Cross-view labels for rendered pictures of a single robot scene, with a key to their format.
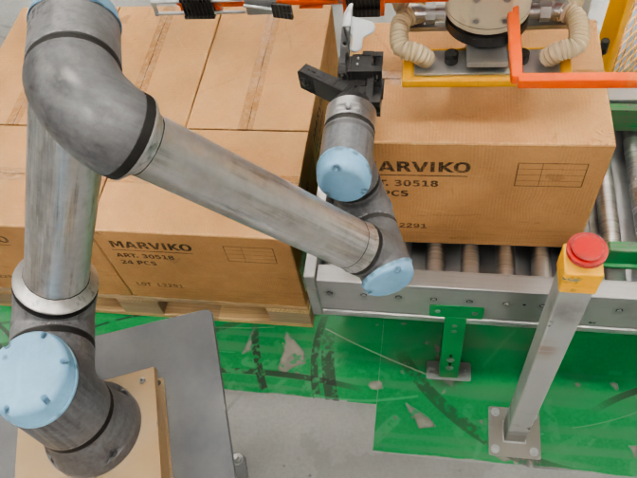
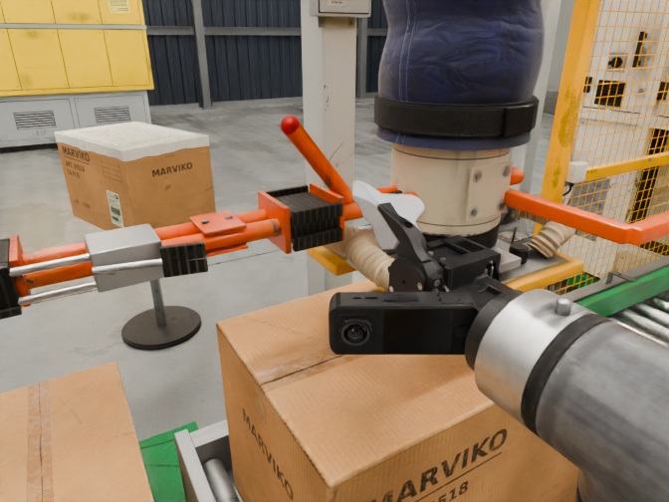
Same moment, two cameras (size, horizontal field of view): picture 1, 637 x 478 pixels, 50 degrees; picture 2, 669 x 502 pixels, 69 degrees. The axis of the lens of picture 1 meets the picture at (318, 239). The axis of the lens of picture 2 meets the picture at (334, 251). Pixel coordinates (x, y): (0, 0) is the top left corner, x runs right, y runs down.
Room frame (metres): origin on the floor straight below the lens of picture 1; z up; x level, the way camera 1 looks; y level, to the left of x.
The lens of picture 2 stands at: (0.75, 0.21, 1.41)
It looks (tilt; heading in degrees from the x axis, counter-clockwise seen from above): 24 degrees down; 313
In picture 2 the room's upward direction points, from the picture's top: straight up
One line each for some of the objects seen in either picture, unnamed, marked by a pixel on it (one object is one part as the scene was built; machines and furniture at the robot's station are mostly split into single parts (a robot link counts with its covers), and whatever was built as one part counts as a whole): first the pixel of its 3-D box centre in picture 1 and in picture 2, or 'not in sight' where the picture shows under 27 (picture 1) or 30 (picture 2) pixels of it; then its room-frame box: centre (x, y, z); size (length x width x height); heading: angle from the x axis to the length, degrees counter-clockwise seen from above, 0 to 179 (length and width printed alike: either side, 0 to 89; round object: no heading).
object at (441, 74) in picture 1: (485, 61); (484, 272); (1.02, -0.41, 1.09); 0.34 x 0.10 x 0.05; 74
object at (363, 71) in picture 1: (358, 86); (461, 302); (0.91, -0.13, 1.20); 0.12 x 0.09 x 0.08; 164
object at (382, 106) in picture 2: not in sight; (454, 110); (1.11, -0.43, 1.31); 0.23 x 0.23 x 0.04
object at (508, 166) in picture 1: (464, 136); (412, 416); (1.13, -0.42, 0.75); 0.60 x 0.40 x 0.40; 74
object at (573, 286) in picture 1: (539, 367); not in sight; (0.58, -0.46, 0.50); 0.07 x 0.07 x 1.00; 73
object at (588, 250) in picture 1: (586, 252); not in sight; (0.58, -0.46, 1.02); 0.07 x 0.07 x 0.04
